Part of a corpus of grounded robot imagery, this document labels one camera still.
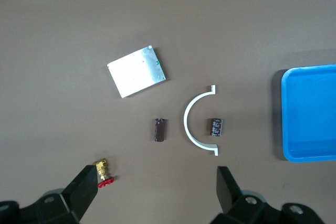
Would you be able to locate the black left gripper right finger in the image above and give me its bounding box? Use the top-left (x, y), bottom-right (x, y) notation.
top-left (209, 165), bottom-right (326, 224)

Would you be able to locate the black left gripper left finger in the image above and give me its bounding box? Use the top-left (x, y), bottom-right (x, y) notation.
top-left (0, 165), bottom-right (100, 224)

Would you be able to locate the small black connector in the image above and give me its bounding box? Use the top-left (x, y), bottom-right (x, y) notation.
top-left (209, 118), bottom-right (224, 137)

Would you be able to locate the plain brown electrolytic capacitor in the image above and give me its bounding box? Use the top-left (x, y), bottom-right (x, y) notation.
top-left (153, 118), bottom-right (168, 143)

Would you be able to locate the blue plastic tray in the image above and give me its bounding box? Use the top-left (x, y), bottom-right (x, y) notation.
top-left (280, 63), bottom-right (336, 162)

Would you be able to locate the silver metal plate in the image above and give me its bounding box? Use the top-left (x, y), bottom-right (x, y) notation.
top-left (107, 45), bottom-right (167, 99)

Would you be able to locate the brass valve with red handle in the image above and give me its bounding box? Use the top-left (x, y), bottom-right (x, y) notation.
top-left (92, 157), bottom-right (116, 189)

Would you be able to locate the white half-ring clamp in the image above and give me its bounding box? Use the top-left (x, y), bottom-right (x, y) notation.
top-left (183, 84), bottom-right (219, 157)

